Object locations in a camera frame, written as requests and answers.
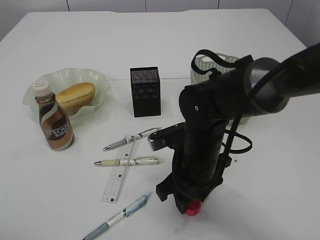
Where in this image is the black mesh pen holder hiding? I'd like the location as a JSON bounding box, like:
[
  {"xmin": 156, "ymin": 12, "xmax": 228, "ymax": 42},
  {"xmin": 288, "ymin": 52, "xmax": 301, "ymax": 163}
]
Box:
[{"xmin": 130, "ymin": 66, "xmax": 161, "ymax": 118}]

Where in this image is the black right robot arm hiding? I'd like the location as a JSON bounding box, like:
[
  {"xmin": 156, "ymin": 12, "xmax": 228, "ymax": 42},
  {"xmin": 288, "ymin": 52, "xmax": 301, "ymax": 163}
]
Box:
[{"xmin": 148, "ymin": 44, "xmax": 320, "ymax": 214}]

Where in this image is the brown Nescafe coffee bottle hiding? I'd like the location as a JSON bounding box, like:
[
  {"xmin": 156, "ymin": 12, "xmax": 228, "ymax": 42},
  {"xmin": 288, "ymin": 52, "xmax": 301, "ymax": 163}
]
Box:
[{"xmin": 32, "ymin": 81, "xmax": 75, "ymax": 151}]

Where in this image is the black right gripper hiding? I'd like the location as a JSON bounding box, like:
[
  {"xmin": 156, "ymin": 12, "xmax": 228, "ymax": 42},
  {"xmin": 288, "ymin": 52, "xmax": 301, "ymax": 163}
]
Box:
[{"xmin": 156, "ymin": 149, "xmax": 230, "ymax": 214}]

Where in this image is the pale green plastic basket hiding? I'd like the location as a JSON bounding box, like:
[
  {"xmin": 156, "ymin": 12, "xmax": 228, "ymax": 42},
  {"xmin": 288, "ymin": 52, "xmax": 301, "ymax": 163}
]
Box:
[{"xmin": 179, "ymin": 49, "xmax": 253, "ymax": 128}]

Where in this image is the beige grip white pen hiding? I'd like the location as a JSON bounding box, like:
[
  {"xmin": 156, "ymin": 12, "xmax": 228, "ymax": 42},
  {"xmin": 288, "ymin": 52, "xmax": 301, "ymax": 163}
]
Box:
[{"xmin": 93, "ymin": 156, "xmax": 163, "ymax": 167}]

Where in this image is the grey grip white pen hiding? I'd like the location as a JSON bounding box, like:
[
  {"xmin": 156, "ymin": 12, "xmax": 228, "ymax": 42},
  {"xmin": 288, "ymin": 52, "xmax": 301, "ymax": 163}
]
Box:
[{"xmin": 103, "ymin": 127, "xmax": 161, "ymax": 151}]

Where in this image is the translucent green wavy plate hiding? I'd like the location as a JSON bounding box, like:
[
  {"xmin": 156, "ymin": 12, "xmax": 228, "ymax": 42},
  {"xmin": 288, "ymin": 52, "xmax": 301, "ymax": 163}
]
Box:
[{"xmin": 22, "ymin": 68, "xmax": 111, "ymax": 123}]

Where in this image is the blue grey ballpoint pen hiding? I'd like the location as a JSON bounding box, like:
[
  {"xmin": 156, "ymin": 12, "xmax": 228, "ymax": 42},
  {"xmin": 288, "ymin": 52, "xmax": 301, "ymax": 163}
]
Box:
[{"xmin": 83, "ymin": 192, "xmax": 152, "ymax": 240}]

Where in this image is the pink pencil sharpener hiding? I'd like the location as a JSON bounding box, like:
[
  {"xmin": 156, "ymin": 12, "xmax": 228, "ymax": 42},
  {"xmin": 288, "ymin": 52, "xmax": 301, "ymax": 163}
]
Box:
[{"xmin": 185, "ymin": 199, "xmax": 202, "ymax": 216}]

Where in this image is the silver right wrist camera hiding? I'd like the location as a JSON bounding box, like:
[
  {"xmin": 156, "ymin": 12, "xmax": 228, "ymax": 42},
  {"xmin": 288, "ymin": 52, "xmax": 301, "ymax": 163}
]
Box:
[{"xmin": 147, "ymin": 122, "xmax": 185, "ymax": 152}]

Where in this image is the sugared bread roll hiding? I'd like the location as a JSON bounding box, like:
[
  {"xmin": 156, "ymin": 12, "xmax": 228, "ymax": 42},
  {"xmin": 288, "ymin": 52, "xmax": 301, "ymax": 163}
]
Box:
[{"xmin": 56, "ymin": 82, "xmax": 96, "ymax": 113}]

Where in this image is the clear plastic ruler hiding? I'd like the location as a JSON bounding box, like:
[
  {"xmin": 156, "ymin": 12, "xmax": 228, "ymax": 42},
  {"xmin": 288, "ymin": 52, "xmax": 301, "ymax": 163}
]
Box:
[{"xmin": 102, "ymin": 134, "xmax": 137, "ymax": 203}]

